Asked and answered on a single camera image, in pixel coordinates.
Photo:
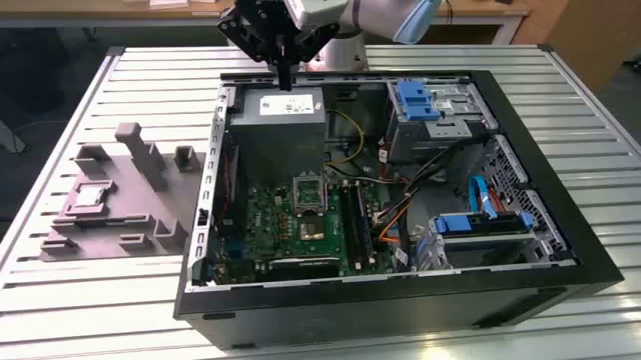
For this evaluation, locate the grey metal drive cage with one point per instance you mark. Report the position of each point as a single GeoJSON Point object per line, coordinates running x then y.
{"type": "Point", "coordinates": [444, 129]}

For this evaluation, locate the grey plastic parts rack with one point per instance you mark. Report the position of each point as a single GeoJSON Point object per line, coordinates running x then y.
{"type": "Point", "coordinates": [134, 195]}

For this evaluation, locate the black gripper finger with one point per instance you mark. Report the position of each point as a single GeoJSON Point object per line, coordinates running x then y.
{"type": "Point", "coordinates": [315, 43]}
{"type": "Point", "coordinates": [240, 41]}

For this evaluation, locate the black open PC case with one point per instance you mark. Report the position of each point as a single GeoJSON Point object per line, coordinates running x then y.
{"type": "Point", "coordinates": [349, 307]}

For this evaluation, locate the wooden cabinet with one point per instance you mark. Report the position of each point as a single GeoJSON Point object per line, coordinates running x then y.
{"type": "Point", "coordinates": [590, 37]}

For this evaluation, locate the hard disk in blue carrier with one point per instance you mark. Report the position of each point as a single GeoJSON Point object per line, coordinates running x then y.
{"type": "Point", "coordinates": [452, 224]}

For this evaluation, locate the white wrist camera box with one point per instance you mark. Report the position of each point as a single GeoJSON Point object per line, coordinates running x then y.
{"type": "Point", "coordinates": [315, 13]}

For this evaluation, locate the black RAM slot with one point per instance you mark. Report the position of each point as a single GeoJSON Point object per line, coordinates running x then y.
{"type": "Point", "coordinates": [351, 225]}
{"type": "Point", "coordinates": [364, 225]}

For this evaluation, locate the blue plastic drive latch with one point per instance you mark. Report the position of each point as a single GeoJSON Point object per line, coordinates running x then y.
{"type": "Point", "coordinates": [412, 101]}

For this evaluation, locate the grey power supply unit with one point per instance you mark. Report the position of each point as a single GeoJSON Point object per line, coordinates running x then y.
{"type": "Point", "coordinates": [280, 146]}

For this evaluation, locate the CPU socket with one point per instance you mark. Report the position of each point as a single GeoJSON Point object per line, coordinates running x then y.
{"type": "Point", "coordinates": [312, 230]}

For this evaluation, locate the black graphics card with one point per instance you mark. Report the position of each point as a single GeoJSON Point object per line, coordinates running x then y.
{"type": "Point", "coordinates": [300, 268]}

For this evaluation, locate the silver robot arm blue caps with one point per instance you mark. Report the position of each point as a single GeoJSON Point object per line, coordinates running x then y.
{"type": "Point", "coordinates": [375, 15]}

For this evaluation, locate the small white box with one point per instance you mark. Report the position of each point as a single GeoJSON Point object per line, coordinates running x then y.
{"type": "Point", "coordinates": [166, 3]}

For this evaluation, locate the green motherboard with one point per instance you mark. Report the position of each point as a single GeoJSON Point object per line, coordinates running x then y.
{"type": "Point", "coordinates": [269, 225]}

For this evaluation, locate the grey metal disk bay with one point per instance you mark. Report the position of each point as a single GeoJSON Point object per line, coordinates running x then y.
{"type": "Point", "coordinates": [490, 237]}

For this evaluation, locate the dark RAM stick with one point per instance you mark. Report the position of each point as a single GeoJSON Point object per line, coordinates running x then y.
{"type": "Point", "coordinates": [102, 224]}

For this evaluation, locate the silver CPU green edge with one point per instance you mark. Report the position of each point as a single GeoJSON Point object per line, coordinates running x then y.
{"type": "Point", "coordinates": [88, 195]}

